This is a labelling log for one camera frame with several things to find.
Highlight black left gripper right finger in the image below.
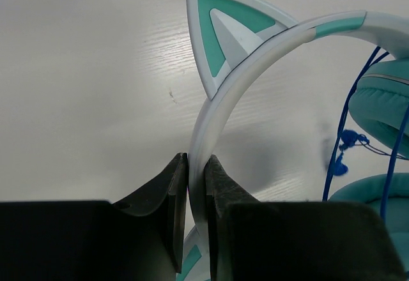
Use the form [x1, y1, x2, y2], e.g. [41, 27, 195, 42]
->
[204, 156, 406, 280]

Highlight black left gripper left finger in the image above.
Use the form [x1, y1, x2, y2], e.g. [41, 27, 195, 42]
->
[1, 153, 188, 280]

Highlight blue headphone cable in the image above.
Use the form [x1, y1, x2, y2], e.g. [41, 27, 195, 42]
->
[321, 46, 409, 221]

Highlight teal cat ear headphones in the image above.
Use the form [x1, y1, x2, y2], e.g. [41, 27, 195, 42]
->
[177, 0, 408, 280]

